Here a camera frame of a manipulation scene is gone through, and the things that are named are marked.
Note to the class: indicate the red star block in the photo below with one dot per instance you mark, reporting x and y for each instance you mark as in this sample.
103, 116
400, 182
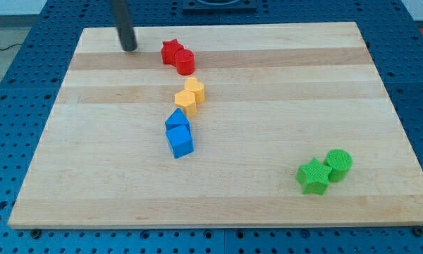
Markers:
169, 50

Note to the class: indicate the green star block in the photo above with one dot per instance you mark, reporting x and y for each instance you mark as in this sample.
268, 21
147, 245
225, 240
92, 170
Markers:
313, 177

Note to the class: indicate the blue cube block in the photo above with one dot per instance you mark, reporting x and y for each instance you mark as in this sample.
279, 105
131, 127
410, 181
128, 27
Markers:
180, 141

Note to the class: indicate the blue triangular prism block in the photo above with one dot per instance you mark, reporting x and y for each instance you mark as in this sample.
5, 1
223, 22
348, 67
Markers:
176, 119

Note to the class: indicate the yellow hexagon block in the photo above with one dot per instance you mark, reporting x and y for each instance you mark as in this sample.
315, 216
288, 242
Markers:
186, 101

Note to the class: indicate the yellow heart block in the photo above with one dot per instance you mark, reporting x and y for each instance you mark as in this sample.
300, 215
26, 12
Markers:
194, 85

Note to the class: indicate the light wooden board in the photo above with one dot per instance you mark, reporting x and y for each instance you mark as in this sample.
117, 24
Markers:
276, 96

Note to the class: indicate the red cylinder block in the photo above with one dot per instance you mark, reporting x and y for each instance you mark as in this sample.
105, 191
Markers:
185, 62

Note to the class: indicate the green cylinder block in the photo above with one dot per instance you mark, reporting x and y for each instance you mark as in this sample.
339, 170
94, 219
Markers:
340, 162

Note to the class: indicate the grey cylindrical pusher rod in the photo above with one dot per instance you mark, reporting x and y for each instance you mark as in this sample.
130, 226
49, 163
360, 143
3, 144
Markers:
124, 24

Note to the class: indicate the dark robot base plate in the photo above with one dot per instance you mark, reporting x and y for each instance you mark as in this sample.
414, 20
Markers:
198, 6

